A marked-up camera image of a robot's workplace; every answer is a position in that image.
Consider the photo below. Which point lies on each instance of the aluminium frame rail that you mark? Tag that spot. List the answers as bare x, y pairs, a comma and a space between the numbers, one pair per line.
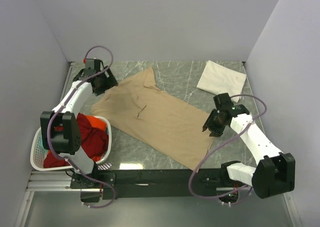
54, 181

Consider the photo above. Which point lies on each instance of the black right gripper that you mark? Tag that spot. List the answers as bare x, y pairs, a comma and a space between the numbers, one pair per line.
216, 132

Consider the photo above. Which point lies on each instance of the white perforated laundry basket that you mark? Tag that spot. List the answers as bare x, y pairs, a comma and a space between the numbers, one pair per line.
38, 152

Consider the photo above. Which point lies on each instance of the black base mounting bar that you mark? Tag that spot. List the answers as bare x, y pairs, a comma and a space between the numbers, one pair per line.
149, 183

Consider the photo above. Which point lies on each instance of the orange t shirt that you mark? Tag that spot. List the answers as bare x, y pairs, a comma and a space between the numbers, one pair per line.
97, 123

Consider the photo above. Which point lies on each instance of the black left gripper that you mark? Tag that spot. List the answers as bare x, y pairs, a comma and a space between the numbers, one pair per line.
110, 82

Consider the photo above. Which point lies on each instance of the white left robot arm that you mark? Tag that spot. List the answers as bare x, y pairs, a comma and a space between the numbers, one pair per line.
60, 131

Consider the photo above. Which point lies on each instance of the red t shirt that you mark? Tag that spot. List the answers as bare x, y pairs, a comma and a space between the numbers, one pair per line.
94, 141

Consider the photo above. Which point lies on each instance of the beige t shirt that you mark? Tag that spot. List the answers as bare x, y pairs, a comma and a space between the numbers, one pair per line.
137, 107

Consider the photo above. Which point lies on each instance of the folded white t shirt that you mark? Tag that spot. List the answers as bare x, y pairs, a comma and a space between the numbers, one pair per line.
217, 79

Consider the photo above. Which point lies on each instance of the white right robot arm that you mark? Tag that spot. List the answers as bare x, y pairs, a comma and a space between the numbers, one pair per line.
274, 173

